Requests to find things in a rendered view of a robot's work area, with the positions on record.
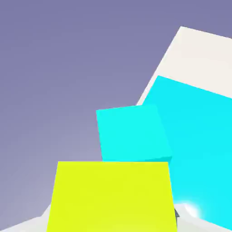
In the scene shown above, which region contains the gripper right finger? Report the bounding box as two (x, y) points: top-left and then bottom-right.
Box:
(173, 203), (232, 232)

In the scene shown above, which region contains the large cyan box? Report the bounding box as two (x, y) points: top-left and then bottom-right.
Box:
(142, 75), (232, 231)

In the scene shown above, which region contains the small yellow cube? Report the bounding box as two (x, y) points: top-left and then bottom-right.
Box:
(46, 161), (178, 232)

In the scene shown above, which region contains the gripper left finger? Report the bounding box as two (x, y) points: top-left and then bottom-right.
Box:
(0, 204), (52, 232)

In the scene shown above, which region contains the small cyan cube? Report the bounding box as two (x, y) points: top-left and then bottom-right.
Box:
(96, 105), (173, 162)

